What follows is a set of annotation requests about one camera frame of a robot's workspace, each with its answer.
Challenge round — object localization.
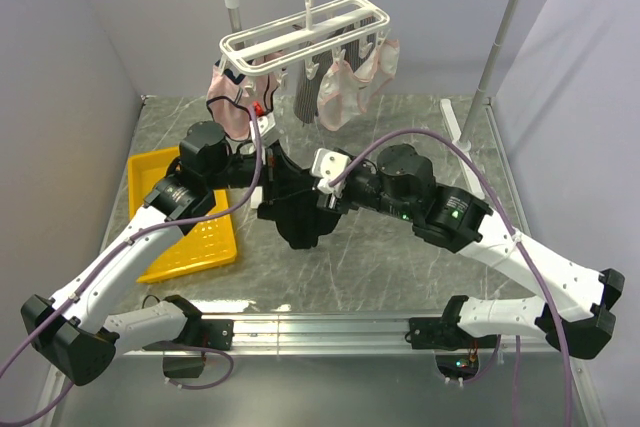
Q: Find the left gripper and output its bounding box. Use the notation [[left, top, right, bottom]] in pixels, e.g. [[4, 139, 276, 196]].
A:
[[207, 139, 318, 205]]

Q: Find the white clip hanger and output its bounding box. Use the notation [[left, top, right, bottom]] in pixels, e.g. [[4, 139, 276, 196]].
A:
[[219, 0, 391, 78]]

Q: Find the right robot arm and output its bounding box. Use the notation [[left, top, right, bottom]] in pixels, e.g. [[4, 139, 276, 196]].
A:
[[311, 144, 624, 360]]

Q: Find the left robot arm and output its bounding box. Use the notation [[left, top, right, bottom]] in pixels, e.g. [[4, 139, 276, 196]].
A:
[[21, 121, 313, 386]]

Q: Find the white underwear pink trim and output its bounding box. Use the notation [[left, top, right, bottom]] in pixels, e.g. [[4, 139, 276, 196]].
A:
[[317, 40, 400, 131]]

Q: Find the pink underwear black trim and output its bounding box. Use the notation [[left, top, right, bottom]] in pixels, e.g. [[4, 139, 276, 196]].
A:
[[205, 60, 280, 141]]

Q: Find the grey striped underwear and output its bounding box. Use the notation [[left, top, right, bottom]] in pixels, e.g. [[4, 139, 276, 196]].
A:
[[293, 40, 370, 124]]

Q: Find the white rack left foot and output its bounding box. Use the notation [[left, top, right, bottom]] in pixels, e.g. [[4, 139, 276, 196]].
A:
[[249, 186, 264, 210]]

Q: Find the yellow plastic tray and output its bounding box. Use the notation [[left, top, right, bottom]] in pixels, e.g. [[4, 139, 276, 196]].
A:
[[127, 146, 238, 284]]

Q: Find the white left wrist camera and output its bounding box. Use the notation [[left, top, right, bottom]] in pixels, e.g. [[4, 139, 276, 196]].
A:
[[250, 101, 279, 148]]

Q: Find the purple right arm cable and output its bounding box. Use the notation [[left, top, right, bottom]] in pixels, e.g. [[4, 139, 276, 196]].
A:
[[327, 127, 574, 427]]

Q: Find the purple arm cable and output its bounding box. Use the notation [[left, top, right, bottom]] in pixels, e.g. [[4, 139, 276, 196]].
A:
[[0, 109, 265, 427], [327, 127, 574, 427]]

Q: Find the aluminium table edge rail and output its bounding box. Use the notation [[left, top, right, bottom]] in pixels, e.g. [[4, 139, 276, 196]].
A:
[[54, 311, 584, 356]]

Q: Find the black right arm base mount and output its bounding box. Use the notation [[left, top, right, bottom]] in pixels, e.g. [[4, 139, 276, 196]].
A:
[[405, 317, 450, 350]]

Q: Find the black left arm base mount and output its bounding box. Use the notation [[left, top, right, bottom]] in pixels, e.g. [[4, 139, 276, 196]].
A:
[[196, 319, 234, 351]]

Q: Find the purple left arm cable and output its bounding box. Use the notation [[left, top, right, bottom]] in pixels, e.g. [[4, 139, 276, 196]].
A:
[[0, 109, 265, 427]]

